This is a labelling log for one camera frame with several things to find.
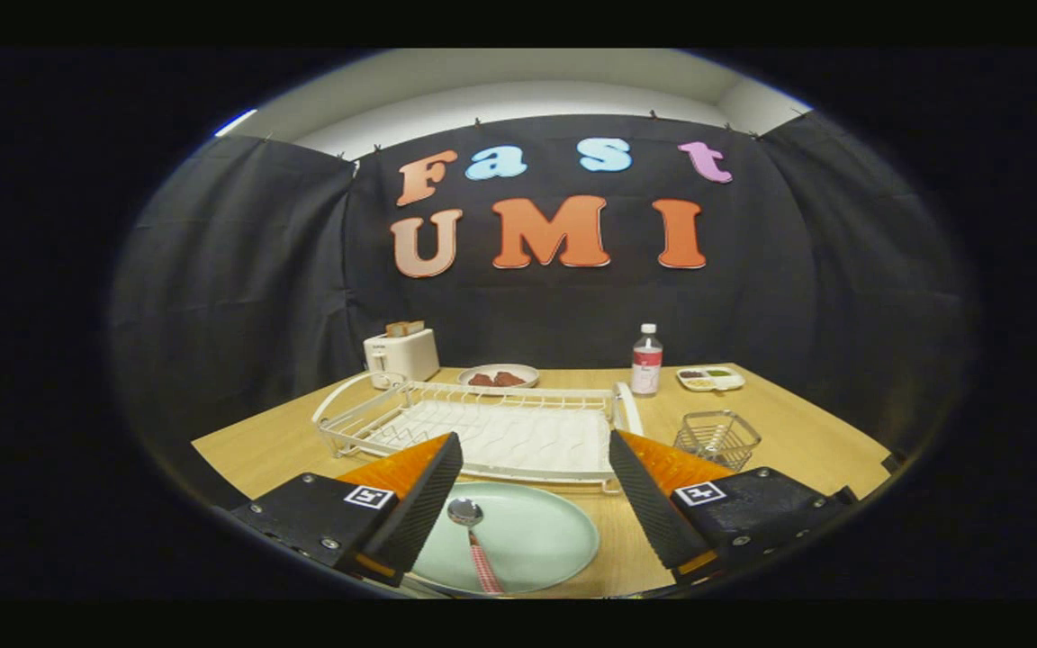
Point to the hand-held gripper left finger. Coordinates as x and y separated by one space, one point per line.
419 513

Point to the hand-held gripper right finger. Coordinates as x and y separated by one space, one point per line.
653 513

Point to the mint green plate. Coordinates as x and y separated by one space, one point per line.
545 540

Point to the pink plate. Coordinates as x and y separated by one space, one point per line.
518 370

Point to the white divided food tray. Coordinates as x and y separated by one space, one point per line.
710 380

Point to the clear plastic bottle red label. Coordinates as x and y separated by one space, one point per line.
646 364

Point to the brown food pieces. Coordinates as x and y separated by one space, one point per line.
496 379

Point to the white toaster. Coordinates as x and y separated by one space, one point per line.
403 355

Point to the toast slices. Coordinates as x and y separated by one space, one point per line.
404 328

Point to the black backdrop cloth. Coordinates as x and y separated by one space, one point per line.
752 297

